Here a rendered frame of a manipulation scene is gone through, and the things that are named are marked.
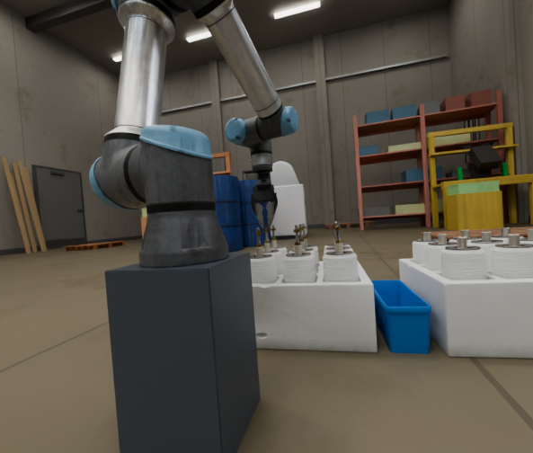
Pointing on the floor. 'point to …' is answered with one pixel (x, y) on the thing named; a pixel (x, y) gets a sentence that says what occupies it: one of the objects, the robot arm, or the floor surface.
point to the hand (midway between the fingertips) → (265, 225)
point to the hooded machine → (288, 201)
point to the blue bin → (402, 317)
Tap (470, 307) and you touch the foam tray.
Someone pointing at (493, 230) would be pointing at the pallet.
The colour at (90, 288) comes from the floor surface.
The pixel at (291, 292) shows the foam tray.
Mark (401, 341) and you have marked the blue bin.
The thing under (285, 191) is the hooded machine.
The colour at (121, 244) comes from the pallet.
